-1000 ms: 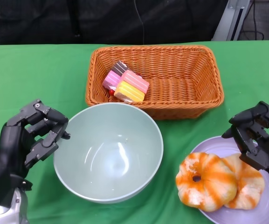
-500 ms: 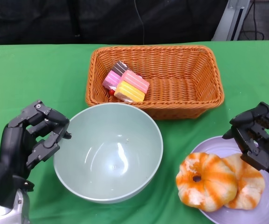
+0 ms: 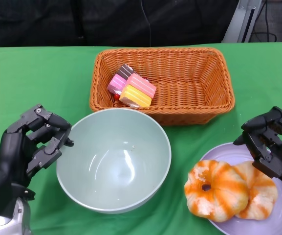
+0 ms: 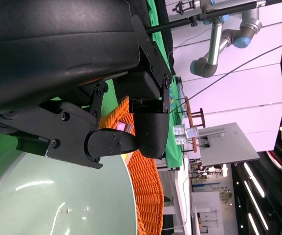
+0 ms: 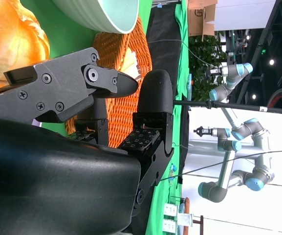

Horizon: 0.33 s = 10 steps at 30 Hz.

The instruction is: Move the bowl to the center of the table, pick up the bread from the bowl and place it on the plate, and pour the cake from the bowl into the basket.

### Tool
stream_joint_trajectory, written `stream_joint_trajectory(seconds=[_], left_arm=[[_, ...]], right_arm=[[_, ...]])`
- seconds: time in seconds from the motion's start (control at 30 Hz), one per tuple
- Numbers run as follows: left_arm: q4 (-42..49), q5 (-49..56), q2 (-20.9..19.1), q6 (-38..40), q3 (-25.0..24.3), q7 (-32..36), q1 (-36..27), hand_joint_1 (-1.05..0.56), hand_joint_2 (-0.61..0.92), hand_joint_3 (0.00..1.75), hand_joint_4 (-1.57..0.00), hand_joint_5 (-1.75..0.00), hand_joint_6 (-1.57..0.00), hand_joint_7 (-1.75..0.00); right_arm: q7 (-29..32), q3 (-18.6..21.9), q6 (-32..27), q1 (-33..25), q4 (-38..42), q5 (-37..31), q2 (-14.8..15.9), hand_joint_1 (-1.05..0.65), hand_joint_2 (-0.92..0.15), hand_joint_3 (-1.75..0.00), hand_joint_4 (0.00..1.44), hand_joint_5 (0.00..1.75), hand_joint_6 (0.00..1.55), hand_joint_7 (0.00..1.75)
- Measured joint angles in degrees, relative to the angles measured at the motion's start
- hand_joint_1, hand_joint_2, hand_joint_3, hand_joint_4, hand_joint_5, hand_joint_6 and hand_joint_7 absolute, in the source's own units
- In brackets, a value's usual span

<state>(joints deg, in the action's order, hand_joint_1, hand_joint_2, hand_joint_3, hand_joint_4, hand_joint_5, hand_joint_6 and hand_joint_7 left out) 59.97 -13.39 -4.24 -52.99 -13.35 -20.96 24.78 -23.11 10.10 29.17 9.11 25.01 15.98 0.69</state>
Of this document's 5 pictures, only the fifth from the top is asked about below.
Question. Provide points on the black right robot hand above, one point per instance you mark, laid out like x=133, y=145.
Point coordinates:
x=57, y=183

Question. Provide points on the small yellow cream cake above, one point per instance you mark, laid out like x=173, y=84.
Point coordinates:
x=131, y=63

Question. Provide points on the orange swirl bread pink piece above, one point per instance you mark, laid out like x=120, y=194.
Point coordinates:
x=8, y=41

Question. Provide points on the pale grey-green bowl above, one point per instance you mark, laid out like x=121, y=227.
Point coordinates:
x=106, y=14

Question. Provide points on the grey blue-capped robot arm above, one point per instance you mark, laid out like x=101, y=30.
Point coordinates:
x=231, y=78
x=223, y=171

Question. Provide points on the orange wicker basket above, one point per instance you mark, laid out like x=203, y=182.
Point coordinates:
x=121, y=110

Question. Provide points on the white printed small box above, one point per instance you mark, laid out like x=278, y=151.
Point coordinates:
x=170, y=210
x=169, y=225

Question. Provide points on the clear plastic box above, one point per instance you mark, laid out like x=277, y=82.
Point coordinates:
x=185, y=219

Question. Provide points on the brown wooden chair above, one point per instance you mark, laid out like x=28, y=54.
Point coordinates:
x=194, y=221

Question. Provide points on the green background cloth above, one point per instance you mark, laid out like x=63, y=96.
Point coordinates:
x=180, y=61

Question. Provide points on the black curtain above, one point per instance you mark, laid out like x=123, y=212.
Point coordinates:
x=165, y=36

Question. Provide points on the black metal pole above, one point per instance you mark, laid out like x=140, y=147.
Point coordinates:
x=228, y=104

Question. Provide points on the green leafy plant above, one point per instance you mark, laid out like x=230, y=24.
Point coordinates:
x=206, y=63

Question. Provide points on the brown cardboard box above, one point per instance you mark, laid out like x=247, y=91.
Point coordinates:
x=200, y=17

